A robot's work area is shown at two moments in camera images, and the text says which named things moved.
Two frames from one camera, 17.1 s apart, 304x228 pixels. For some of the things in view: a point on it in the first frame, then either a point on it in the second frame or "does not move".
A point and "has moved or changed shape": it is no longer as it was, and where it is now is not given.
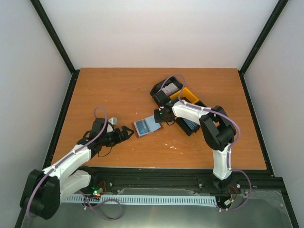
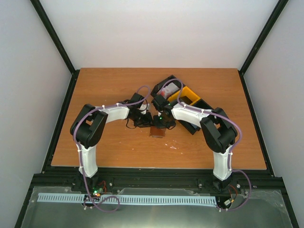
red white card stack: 169,89 does not move
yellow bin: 185,93 does not move
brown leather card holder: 146,126 has moved or changed shape
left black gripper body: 111,141 to 140,121
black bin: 159,86 does not move
